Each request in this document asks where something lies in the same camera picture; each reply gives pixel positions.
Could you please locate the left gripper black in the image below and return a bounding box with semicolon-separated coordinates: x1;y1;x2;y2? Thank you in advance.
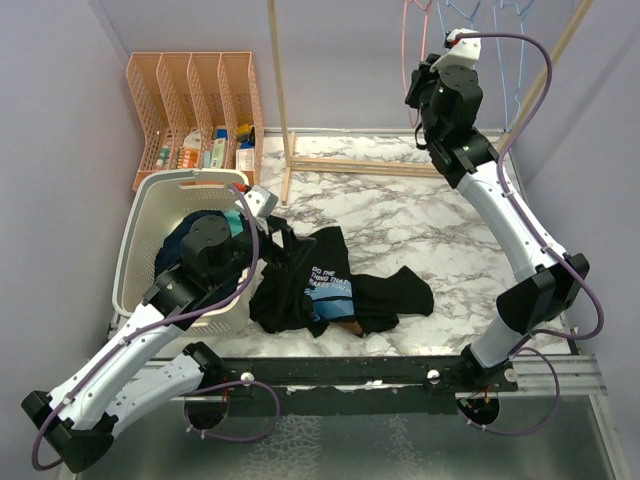
210;215;316;289

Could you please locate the black t shirt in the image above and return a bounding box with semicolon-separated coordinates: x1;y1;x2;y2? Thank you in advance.
249;226;434;337

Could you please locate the teal t shirt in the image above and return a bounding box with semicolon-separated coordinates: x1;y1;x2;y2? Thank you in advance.
224;210;245;238

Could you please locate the pink hanger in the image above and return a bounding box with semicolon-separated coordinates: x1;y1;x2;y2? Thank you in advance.
401;0;435;129

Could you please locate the light blue wire hanger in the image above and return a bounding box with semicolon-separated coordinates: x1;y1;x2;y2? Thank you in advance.
492;1;534;133

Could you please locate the navy blue t shirt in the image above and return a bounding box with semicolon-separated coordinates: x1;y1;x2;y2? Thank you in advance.
153;209;251;301

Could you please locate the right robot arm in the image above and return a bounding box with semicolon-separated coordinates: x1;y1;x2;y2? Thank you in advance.
405;53;590;391

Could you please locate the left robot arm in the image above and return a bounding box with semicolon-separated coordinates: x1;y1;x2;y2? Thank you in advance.
21;211;316;473

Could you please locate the cream plastic laundry basket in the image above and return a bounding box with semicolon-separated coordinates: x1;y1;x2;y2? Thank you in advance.
112;169;250;329

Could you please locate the orange plastic file organizer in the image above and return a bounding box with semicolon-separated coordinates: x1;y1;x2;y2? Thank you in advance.
126;51;265;189

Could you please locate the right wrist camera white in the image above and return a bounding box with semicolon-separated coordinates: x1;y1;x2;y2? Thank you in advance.
430;28;481;72

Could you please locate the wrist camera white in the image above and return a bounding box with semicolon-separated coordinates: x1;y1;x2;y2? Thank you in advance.
230;183;278;220
430;28;481;72

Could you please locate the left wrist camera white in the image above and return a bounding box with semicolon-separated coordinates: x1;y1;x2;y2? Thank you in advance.
230;183;278;220

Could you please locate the wooden clothes rack frame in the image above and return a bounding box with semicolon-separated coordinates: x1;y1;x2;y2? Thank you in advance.
266;0;593;205

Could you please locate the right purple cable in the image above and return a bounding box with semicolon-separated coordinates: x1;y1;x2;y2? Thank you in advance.
469;30;606;346

